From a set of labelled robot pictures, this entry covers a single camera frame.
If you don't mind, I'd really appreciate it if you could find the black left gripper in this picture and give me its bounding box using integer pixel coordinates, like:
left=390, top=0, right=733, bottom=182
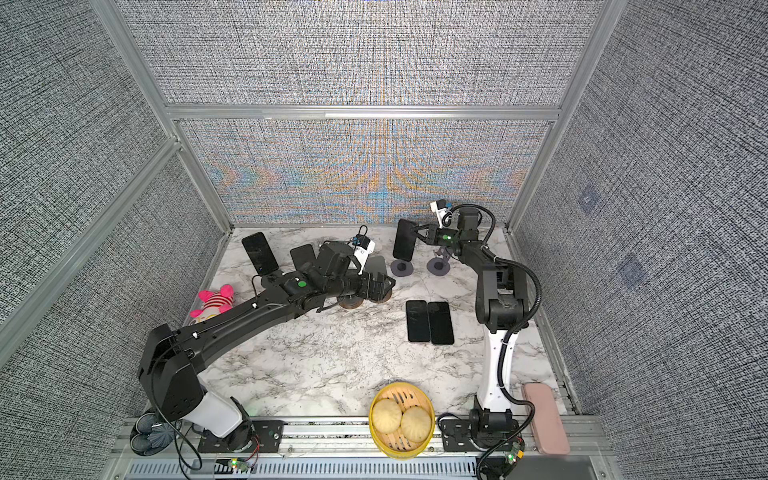
left=326, top=268, right=397, bottom=300

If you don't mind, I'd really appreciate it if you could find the black phone with purple edge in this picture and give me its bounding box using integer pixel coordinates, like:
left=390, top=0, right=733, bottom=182
left=405, top=300, right=431, bottom=343

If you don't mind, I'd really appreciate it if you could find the right arm mounting base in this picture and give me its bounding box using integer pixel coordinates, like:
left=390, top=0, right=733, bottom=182
left=436, top=407, right=525, bottom=452

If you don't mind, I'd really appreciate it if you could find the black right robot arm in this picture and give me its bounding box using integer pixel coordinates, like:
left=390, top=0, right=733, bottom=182
left=398, top=202, right=542, bottom=440

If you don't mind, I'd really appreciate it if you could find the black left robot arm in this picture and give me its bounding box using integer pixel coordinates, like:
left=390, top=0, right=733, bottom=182
left=138, top=241, right=396, bottom=438

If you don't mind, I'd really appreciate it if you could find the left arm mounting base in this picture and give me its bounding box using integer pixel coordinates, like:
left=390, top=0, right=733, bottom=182
left=197, top=419, right=285, bottom=454

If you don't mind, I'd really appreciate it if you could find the wooden base grey plate stand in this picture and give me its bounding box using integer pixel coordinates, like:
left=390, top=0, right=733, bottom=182
left=364, top=255, right=394, bottom=304

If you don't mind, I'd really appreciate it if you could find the wooden base phone stand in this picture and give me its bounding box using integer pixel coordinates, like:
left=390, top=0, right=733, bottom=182
left=337, top=294, right=365, bottom=310

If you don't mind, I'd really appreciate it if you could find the purple right phone stand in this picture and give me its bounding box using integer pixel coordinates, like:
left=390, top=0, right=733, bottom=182
left=427, top=247, right=451, bottom=277

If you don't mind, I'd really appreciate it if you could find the purple round phone stand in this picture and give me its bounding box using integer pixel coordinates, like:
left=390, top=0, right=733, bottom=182
left=390, top=259, right=414, bottom=277

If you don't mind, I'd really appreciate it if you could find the black phone on wooden stand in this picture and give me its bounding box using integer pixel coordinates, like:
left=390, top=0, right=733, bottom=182
left=324, top=241, right=354, bottom=257

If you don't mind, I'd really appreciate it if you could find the dark grey round phone stand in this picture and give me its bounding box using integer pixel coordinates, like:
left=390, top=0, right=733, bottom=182
left=259, top=270, right=283, bottom=289

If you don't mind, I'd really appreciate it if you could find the pink phone case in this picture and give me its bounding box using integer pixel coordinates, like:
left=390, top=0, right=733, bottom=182
left=522, top=383, right=571, bottom=456

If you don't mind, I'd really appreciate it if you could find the left steamed bun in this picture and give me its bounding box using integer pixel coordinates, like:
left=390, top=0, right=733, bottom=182
left=371, top=398, right=402, bottom=435

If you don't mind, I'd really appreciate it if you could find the steamed bun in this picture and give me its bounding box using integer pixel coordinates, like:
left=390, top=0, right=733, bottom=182
left=371, top=398, right=402, bottom=435
left=400, top=406, right=432, bottom=444

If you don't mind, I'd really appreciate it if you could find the yellow bamboo steamer basket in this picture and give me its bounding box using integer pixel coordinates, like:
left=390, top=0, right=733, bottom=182
left=368, top=382, right=436, bottom=460

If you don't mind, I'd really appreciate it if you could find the right steamed bun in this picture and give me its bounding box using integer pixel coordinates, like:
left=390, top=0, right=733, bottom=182
left=400, top=406, right=432, bottom=444

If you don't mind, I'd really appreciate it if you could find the pink striped plush toy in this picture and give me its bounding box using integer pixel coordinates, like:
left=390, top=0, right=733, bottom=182
left=190, top=284, right=234, bottom=323

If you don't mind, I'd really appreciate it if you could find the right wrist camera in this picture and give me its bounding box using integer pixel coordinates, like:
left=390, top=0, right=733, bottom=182
left=430, top=199, right=452, bottom=228

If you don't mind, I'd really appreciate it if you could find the aluminium front rail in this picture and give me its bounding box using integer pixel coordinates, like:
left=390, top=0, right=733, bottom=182
left=98, top=416, right=623, bottom=479

